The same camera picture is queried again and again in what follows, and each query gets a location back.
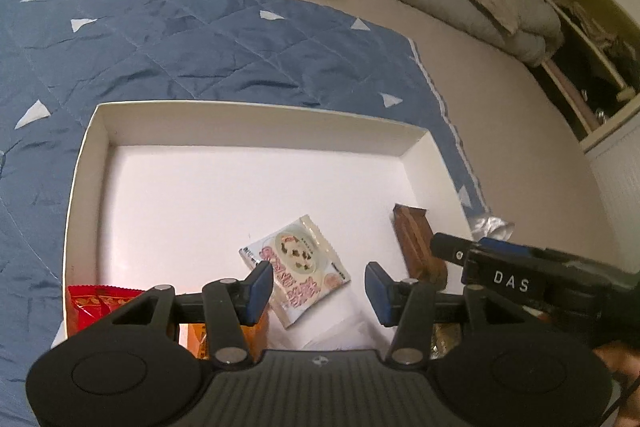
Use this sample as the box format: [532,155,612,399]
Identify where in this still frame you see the red cookie packet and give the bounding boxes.
[67,285,147,339]

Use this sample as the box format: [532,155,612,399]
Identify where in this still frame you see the white-framed wooden shelf unit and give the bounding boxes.
[529,0,640,158]

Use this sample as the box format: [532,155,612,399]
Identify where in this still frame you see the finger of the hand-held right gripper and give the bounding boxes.
[430,232,534,267]

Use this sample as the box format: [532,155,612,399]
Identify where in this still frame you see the brown snack bar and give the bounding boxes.
[391,203,449,286]

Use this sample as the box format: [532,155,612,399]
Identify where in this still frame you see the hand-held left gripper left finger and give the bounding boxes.
[52,262,275,368]

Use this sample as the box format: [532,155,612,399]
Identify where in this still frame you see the crumpled clear wrapper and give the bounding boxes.
[469,214,516,241]

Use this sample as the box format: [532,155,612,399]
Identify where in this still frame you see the white pink-print snack packet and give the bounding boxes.
[239,214,352,331]

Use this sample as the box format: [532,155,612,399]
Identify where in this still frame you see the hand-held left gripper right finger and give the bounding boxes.
[364,262,587,367]

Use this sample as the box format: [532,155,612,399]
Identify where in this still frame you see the large orange snack packet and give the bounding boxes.
[179,307,272,361]

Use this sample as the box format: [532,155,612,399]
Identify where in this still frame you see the white cardboard box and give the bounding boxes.
[57,100,474,359]

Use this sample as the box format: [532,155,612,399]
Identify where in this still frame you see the person's right hand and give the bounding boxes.
[595,339,640,427]

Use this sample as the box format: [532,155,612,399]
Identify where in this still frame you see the blue quilted blanket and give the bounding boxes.
[0,0,489,427]

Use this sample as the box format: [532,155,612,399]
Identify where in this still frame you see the pile of clothes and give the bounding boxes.
[550,0,636,58]

